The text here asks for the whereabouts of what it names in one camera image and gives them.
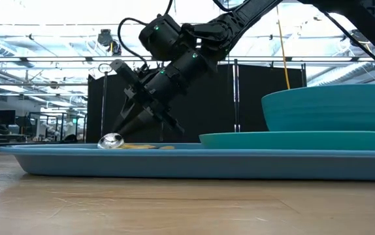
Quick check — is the teal plastic bowl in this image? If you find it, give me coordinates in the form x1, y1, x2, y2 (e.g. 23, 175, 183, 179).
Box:
261, 84, 375, 133

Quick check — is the thin pole with ring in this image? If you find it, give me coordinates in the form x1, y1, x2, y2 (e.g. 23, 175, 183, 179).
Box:
97, 63, 114, 136

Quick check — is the blue plastic serving tray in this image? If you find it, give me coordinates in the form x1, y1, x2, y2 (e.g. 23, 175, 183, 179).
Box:
0, 142, 375, 181

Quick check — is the yellow hanging cable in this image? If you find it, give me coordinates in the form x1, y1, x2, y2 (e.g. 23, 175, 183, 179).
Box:
276, 6, 291, 90

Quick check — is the black ceiling cable reel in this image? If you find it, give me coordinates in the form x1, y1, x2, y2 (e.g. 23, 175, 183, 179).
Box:
350, 29, 370, 47
97, 29, 122, 56

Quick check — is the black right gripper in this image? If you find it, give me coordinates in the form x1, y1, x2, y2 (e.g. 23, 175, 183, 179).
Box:
110, 59, 191, 137

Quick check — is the black folding partition screen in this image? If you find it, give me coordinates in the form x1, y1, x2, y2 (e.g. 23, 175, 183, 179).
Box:
87, 63, 308, 144

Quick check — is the metal spoon orange handle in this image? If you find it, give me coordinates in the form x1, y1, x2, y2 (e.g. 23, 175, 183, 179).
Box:
97, 133, 125, 150

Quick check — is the teal plastic plate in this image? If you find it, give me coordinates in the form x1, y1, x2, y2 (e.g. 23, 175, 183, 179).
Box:
199, 131, 375, 151

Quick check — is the black computer monitor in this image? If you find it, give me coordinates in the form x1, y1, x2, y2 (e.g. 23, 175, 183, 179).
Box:
0, 110, 16, 127

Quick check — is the yellow cloth napkin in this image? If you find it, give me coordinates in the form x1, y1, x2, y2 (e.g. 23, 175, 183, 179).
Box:
122, 144, 176, 150

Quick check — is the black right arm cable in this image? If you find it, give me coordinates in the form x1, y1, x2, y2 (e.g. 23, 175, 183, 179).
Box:
117, 0, 175, 66

